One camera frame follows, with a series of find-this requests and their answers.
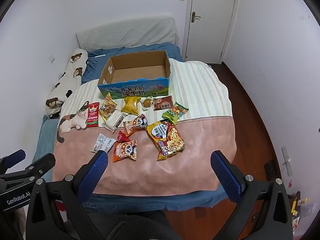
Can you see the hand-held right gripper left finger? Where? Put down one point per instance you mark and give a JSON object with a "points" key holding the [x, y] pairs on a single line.
{"points": [[96, 170]]}

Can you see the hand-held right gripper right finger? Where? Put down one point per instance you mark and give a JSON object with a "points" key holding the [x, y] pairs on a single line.
{"points": [[226, 177]]}

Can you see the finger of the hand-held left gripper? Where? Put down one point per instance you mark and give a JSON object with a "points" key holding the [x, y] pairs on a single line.
{"points": [[15, 158], [42, 165]]}

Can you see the white printed packet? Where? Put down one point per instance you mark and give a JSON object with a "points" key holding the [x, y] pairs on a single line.
{"points": [[101, 142]]}

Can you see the yellow orange snack packet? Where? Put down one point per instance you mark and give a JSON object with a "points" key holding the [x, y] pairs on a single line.
{"points": [[107, 108]]}

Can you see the yellow instant noodle packet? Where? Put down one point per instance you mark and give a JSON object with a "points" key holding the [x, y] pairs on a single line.
{"points": [[166, 140]]}

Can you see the blue printed cardboard box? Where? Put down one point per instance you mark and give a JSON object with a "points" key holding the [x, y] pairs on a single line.
{"points": [[136, 80]]}

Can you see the orange panda snack packet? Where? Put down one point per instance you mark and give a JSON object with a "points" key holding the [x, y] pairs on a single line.
{"points": [[135, 125], [125, 150]]}

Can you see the black floor box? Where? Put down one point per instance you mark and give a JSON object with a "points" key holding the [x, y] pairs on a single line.
{"points": [[270, 170]]}

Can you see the white bar wrapper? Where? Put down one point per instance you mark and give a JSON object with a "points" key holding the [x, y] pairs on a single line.
{"points": [[113, 121]]}

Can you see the cat printed blanket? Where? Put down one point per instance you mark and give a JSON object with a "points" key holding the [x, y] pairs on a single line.
{"points": [[195, 120]]}

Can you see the yellow chip packet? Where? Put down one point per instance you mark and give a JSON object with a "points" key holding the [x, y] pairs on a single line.
{"points": [[130, 105]]}

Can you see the pile of small colourful things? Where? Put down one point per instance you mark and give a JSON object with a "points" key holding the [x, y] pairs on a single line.
{"points": [[300, 205]]}

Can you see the green candy packet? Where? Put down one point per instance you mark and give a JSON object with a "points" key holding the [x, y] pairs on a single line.
{"points": [[175, 112]]}

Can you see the clear packed brown egg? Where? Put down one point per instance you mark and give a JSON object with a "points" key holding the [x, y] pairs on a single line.
{"points": [[146, 103]]}

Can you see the brown snack packet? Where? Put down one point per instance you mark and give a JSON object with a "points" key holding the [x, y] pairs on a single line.
{"points": [[162, 103]]}

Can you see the bear print pillow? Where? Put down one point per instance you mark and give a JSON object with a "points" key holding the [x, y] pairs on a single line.
{"points": [[71, 75]]}

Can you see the small white strip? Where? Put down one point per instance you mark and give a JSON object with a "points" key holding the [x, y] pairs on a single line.
{"points": [[100, 55]]}

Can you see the grey padded headboard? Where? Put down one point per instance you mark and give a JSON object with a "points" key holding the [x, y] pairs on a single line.
{"points": [[130, 33]]}

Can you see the white door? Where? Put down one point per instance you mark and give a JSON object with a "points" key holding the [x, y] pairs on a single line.
{"points": [[212, 20]]}

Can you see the white wall socket strip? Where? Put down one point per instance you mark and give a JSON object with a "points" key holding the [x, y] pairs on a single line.
{"points": [[287, 160]]}

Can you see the white wall socket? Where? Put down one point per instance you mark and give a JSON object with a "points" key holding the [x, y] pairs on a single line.
{"points": [[51, 58]]}

